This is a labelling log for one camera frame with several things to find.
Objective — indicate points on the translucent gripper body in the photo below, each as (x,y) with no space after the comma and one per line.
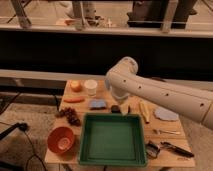
(124,107)

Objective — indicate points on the yellow red apple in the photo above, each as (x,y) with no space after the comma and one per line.
(76,86)

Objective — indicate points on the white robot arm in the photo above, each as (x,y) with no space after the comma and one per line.
(192,103)

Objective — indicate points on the red bowl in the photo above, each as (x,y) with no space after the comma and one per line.
(60,140)

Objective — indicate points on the black rectangular block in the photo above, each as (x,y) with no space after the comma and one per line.
(115,109)

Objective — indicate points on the blue sponge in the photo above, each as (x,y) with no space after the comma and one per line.
(97,104)

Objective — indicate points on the green plastic tray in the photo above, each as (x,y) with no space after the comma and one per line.
(112,140)

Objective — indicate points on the white cup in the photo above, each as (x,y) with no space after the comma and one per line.
(91,87)

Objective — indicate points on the metal fork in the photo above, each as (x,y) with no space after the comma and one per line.
(157,131)

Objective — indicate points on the orange carrot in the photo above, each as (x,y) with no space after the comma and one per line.
(74,100)

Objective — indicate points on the bunch of dark grapes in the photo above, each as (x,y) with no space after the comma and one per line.
(70,114)

